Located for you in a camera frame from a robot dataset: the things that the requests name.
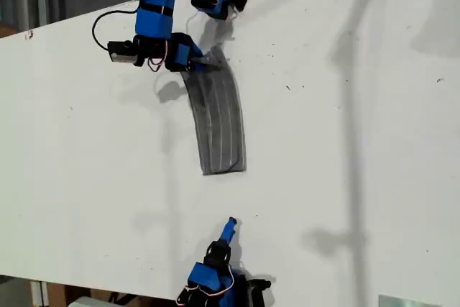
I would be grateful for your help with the grey striped square towel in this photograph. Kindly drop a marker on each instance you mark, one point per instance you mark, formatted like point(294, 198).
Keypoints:
point(219, 123)

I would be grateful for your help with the gripper camera stalk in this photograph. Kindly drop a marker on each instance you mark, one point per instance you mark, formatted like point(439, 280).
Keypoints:
point(140, 51)
point(260, 283)

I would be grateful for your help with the white plastic container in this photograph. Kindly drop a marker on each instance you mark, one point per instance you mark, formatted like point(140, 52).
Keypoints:
point(86, 302)

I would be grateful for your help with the white table leg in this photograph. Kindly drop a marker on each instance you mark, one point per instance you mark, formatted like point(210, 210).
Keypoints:
point(39, 294)

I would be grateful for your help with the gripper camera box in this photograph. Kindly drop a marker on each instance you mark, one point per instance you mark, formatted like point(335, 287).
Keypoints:
point(256, 298)
point(122, 53)

